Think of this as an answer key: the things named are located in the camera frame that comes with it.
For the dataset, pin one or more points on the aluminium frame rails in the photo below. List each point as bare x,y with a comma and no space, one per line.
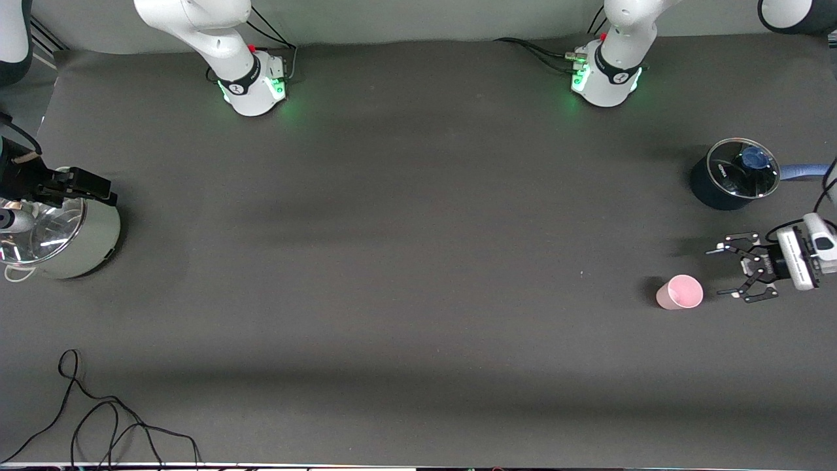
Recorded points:
49,38

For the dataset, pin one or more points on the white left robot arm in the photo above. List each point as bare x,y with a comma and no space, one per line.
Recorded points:
614,39

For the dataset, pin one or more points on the pink plastic cup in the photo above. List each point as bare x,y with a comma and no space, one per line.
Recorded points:
673,297

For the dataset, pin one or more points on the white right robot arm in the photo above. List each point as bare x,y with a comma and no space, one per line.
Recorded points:
196,19

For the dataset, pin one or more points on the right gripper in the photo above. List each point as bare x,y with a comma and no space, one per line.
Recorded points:
26,178

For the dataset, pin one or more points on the glass lid with blue knob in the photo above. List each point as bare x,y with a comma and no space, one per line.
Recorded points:
729,176

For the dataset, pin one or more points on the dark grey table mat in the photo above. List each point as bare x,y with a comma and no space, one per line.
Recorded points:
418,229

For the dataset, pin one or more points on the glass lid with steel rim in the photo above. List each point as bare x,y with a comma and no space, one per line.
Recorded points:
52,235

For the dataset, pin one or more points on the dark blue saucepan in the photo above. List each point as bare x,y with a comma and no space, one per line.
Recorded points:
709,193

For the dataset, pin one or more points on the sage green cooking pot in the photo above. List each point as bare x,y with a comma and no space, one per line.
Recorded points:
91,242

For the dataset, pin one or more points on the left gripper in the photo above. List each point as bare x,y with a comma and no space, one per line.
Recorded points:
771,265

